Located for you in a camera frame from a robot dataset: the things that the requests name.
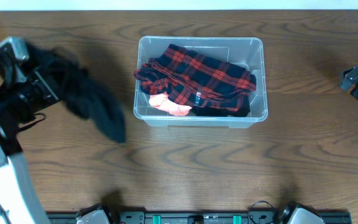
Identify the black taped garment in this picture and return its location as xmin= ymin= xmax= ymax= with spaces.
xmin=190 ymin=96 xmax=250 ymax=117

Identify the black mounting rail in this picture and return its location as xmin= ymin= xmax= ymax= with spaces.
xmin=47 ymin=210 xmax=352 ymax=224

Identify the red plaid flannel shirt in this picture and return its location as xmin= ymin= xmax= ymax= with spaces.
xmin=134 ymin=44 xmax=257 ymax=112

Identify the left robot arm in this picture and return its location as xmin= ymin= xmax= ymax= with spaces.
xmin=0 ymin=67 xmax=125 ymax=223

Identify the large black garment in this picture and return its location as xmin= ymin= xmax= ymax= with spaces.
xmin=26 ymin=42 xmax=126 ymax=143

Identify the pink garment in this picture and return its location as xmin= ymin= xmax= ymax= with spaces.
xmin=149 ymin=93 xmax=192 ymax=116

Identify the clear plastic storage container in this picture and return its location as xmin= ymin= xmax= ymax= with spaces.
xmin=134 ymin=35 xmax=269 ymax=128

